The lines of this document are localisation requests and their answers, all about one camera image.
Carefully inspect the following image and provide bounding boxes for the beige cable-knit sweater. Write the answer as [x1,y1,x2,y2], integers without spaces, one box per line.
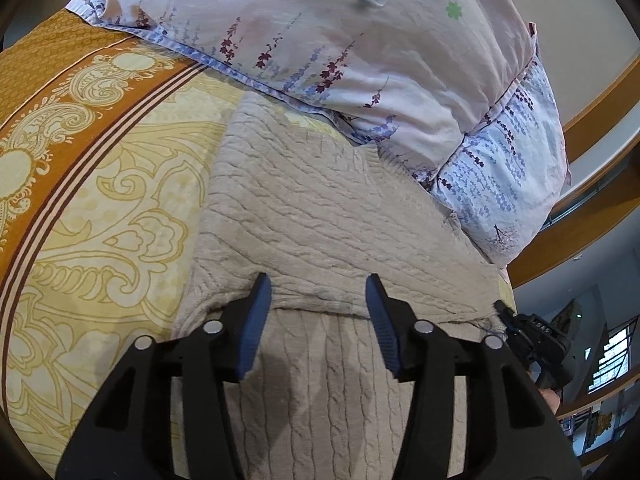
[172,92,512,480]

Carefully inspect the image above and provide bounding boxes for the yellow orange patterned bedsheet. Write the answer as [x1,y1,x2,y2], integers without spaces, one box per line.
[0,0,517,480]

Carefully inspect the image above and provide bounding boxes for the window with grille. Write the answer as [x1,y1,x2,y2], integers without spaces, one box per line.
[587,314,640,393]

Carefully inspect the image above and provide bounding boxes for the light blue floral pillow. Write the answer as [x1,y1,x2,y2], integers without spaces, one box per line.
[350,55,574,268]

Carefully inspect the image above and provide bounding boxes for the white floral pillow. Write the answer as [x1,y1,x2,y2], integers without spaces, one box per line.
[65,0,543,182]

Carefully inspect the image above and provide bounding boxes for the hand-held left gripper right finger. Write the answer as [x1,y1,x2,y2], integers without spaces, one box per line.
[364,272,583,480]

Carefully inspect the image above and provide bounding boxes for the wooden headboard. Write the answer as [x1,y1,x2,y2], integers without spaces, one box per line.
[507,57,640,288]

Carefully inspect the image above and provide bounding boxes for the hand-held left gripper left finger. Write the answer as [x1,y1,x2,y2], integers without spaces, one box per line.
[55,272,273,480]

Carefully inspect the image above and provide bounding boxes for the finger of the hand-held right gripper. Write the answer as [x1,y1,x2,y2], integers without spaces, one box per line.
[493,299,517,333]

